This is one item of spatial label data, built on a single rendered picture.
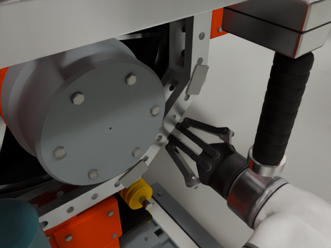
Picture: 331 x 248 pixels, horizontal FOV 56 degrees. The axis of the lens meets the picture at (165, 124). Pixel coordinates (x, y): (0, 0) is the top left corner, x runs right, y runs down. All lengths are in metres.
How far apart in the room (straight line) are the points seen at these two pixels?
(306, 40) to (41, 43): 0.21
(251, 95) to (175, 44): 1.46
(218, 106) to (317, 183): 0.69
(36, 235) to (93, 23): 0.25
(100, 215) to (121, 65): 0.37
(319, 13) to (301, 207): 0.26
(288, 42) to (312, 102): 1.75
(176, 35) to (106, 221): 0.35
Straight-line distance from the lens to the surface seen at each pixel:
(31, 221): 0.37
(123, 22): 0.19
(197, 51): 0.53
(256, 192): 0.47
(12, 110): 0.29
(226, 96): 1.94
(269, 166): 0.38
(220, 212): 1.29
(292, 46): 0.29
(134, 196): 0.64
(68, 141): 0.26
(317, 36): 0.31
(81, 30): 0.18
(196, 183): 0.56
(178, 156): 0.58
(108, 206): 0.58
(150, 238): 0.94
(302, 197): 0.47
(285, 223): 0.44
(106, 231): 0.62
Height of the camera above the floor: 1.02
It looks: 38 degrees down
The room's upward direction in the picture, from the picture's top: straight up
